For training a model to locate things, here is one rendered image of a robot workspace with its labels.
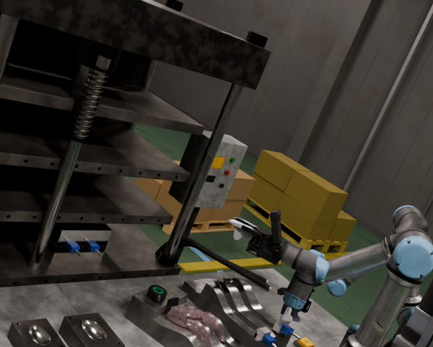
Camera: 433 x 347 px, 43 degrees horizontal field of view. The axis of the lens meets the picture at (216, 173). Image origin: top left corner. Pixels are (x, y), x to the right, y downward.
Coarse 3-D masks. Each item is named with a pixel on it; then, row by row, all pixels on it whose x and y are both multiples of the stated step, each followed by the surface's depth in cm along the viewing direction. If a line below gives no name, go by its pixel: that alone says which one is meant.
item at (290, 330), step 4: (276, 320) 247; (276, 324) 246; (284, 324) 246; (276, 328) 246; (280, 328) 245; (284, 328) 244; (288, 328) 243; (292, 328) 245; (280, 332) 246; (284, 332) 243; (288, 332) 242; (292, 332) 243; (296, 336) 241
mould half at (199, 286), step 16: (192, 288) 262; (208, 288) 255; (208, 304) 255; (224, 304) 251; (240, 304) 258; (256, 304) 265; (224, 320) 247; (240, 320) 246; (256, 320) 251; (272, 320) 257; (240, 336) 240; (256, 336) 237; (272, 336) 242; (288, 336) 251
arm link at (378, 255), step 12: (384, 240) 184; (396, 240) 180; (360, 252) 186; (372, 252) 184; (384, 252) 182; (336, 264) 188; (348, 264) 186; (360, 264) 185; (372, 264) 184; (384, 264) 184; (336, 276) 189; (348, 276) 189
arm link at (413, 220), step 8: (408, 216) 224; (416, 216) 223; (400, 224) 223; (408, 224) 220; (416, 224) 220; (424, 224) 221; (392, 232) 223; (368, 272) 225; (344, 280) 226; (352, 280) 226; (328, 288) 227; (336, 288) 226; (344, 288) 225; (336, 296) 227
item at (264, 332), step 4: (260, 328) 239; (264, 328) 240; (260, 332) 238; (264, 332) 238; (268, 332) 239; (260, 336) 238; (264, 336) 237; (268, 336) 238; (264, 340) 237; (268, 340) 235; (272, 340) 236; (268, 344) 235; (272, 344) 236
